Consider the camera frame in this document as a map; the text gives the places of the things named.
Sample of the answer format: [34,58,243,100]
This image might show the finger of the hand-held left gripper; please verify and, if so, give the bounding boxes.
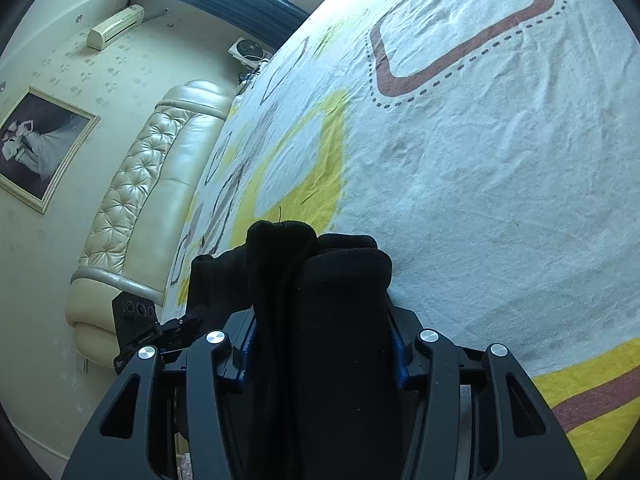
[157,305,208,356]

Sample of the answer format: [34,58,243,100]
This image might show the cream tufted leather headboard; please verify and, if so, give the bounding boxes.
[65,79,236,371]

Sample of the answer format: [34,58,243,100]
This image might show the white wall air conditioner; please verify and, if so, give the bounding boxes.
[86,4,146,52]

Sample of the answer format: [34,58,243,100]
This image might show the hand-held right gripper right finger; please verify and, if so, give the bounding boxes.
[387,305,587,480]

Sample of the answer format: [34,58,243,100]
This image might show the printed bed sheet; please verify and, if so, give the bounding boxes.
[167,0,640,480]

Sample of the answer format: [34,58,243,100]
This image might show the white box fan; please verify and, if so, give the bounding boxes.
[228,35,273,68]

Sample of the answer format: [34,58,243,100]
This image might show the black studded pants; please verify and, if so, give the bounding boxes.
[187,220,426,480]

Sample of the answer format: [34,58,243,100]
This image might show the framed wall photograph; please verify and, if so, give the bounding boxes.
[0,86,101,215]

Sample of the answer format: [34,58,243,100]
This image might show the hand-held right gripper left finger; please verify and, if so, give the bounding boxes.
[61,310,261,480]

